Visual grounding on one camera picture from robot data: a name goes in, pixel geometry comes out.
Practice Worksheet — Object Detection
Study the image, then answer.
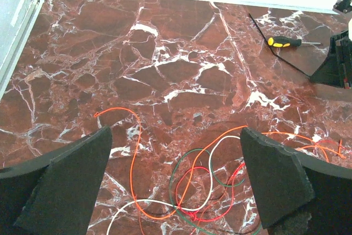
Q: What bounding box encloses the black zip tie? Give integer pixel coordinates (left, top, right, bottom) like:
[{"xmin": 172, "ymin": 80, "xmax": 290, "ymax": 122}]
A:
[{"xmin": 248, "ymin": 12, "xmax": 313, "ymax": 78}]

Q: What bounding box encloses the orange wire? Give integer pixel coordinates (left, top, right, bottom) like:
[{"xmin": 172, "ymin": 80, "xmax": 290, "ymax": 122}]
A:
[{"xmin": 93, "ymin": 107, "xmax": 347, "ymax": 235}]

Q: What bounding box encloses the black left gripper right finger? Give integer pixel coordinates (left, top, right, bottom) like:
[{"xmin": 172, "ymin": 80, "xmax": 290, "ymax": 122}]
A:
[{"xmin": 240, "ymin": 128, "xmax": 351, "ymax": 234}]

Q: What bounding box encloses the white wire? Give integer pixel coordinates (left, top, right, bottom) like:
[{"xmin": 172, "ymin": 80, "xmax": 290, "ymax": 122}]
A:
[{"xmin": 106, "ymin": 135, "xmax": 243, "ymax": 235}]

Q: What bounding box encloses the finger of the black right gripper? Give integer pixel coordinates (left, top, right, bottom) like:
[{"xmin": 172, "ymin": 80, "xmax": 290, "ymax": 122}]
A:
[{"xmin": 309, "ymin": 30, "xmax": 351, "ymax": 88}]

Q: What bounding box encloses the yellow black screwdriver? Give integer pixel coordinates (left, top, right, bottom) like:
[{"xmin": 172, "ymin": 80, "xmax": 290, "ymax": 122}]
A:
[{"xmin": 267, "ymin": 36, "xmax": 322, "ymax": 48}]

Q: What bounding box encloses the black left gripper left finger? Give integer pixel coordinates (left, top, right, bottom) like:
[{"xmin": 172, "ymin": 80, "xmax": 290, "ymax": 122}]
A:
[{"xmin": 1, "ymin": 127, "xmax": 112, "ymax": 234}]

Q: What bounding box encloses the red wire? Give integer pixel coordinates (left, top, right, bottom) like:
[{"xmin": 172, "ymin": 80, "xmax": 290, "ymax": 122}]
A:
[{"xmin": 174, "ymin": 139, "xmax": 343, "ymax": 235}]

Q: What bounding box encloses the green wire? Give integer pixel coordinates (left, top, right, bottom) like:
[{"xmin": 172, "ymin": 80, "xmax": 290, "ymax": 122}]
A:
[{"xmin": 168, "ymin": 148, "xmax": 263, "ymax": 235}]

